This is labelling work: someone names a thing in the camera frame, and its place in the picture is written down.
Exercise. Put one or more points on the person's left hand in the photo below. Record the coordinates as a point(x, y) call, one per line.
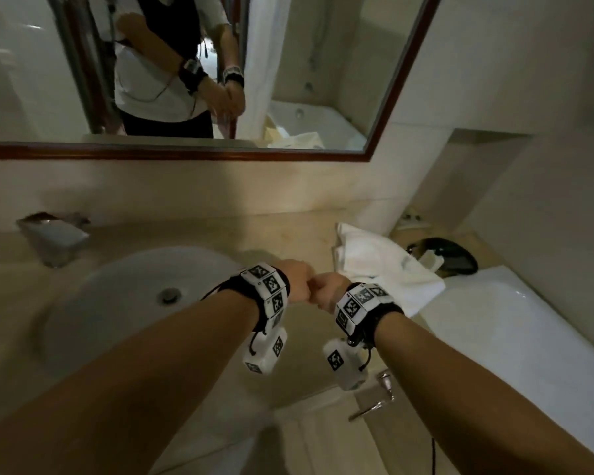
point(299, 281)

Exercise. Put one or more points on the person's right hand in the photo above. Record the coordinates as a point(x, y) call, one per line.
point(329, 289)

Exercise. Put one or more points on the white towel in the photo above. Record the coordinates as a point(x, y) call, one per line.
point(386, 267)

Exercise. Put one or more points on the white oval sink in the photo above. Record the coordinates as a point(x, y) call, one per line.
point(119, 301)

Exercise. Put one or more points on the person's right forearm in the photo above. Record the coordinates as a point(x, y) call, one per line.
point(475, 400)

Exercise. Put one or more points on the person's left forearm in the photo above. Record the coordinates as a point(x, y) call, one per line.
point(128, 390)

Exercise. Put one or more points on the black left wrist marker band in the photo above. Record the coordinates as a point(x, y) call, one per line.
point(272, 291)

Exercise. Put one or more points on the black wrist marker band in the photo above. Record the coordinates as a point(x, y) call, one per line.
point(361, 306)
point(272, 291)

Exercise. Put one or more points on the black right wrist marker band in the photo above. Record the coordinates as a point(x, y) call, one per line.
point(361, 306)

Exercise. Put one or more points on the white pump bottle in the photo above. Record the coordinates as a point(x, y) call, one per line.
point(430, 262)

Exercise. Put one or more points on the small amenity tray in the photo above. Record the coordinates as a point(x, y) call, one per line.
point(413, 220)

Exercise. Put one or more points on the black oval tray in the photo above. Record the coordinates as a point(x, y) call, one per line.
point(458, 262)

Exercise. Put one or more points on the wooden bathtub ledge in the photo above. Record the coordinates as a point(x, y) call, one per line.
point(484, 249)

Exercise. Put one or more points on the white bathtub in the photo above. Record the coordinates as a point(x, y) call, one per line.
point(524, 341)

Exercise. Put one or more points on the chrome faucet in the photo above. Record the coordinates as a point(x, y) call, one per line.
point(54, 239)

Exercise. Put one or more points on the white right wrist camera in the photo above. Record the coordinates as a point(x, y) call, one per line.
point(344, 366)

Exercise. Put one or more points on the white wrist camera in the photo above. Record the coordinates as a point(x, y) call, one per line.
point(265, 353)
point(344, 366)

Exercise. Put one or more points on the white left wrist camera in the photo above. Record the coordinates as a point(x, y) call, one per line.
point(265, 353)

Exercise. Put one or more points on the wooden framed wall mirror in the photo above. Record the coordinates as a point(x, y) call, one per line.
point(29, 69)

